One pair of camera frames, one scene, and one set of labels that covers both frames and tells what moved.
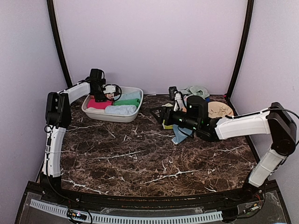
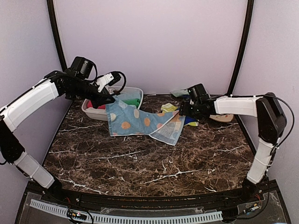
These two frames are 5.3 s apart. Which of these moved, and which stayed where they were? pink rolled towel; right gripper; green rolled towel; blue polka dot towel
Moved: right gripper; blue polka dot towel
Stayed: pink rolled towel; green rolled towel
